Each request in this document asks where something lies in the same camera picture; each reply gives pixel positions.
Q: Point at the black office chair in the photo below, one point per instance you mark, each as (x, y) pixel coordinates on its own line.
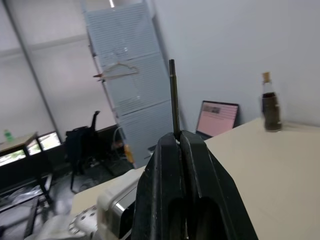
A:
(81, 145)

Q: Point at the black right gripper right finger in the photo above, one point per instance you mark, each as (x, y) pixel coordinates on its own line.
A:
(210, 180)

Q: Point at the dark metal screwdriver bit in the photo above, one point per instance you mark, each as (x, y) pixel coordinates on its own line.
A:
(174, 100)

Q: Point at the wooden clothes hanger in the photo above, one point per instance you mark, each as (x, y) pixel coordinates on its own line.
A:
(120, 71)

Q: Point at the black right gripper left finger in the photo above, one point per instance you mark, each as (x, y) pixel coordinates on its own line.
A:
(160, 175)

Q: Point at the green plastic bottle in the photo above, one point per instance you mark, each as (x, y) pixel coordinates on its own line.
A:
(8, 135)

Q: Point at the wooden side table black frame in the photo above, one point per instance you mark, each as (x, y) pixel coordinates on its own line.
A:
(17, 145)

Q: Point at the open laptop pink screen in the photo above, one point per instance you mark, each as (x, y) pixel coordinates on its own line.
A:
(217, 117)

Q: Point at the corked glass bottle dark liquid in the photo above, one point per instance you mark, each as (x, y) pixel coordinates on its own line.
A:
(271, 112)

